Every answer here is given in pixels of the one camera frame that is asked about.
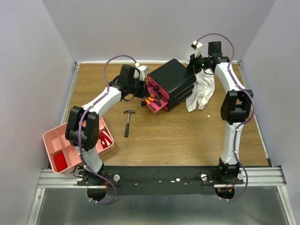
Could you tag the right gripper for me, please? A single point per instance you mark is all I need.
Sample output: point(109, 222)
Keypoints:
point(192, 62)

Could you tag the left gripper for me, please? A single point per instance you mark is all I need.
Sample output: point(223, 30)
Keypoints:
point(144, 92)

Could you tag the orange black combination pliers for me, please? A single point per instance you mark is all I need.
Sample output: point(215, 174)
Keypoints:
point(150, 99)

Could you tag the pink top drawer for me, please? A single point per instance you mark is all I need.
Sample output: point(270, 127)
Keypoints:
point(154, 87)

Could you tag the black drawer cabinet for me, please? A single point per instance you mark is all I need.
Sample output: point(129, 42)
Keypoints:
point(176, 80)

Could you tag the black handled hammer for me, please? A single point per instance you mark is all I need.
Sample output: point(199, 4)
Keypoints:
point(128, 112)

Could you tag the yellow needle nose pliers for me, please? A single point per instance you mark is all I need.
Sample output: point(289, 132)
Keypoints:
point(158, 98)

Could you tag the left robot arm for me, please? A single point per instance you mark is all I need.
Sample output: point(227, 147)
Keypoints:
point(83, 123)

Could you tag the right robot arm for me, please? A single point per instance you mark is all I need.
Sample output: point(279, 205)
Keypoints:
point(235, 108)

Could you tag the white cloth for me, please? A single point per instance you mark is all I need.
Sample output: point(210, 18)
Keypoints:
point(203, 90)

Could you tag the red white item in tray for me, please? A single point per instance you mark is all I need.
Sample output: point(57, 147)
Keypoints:
point(105, 139)

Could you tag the pink compartment tray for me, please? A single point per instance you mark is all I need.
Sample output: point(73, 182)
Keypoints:
point(55, 142)

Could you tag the red block in tray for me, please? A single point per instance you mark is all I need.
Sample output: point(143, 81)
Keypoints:
point(60, 162)

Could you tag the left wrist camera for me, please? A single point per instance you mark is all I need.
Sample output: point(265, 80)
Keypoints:
point(140, 71)

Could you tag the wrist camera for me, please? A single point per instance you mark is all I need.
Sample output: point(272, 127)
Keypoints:
point(140, 71)
point(197, 46)

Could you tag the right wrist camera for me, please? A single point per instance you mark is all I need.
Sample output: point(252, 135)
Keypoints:
point(197, 46)

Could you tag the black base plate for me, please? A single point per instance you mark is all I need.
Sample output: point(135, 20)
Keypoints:
point(157, 180)

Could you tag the aluminium rail frame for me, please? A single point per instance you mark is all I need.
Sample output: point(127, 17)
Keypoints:
point(160, 159)

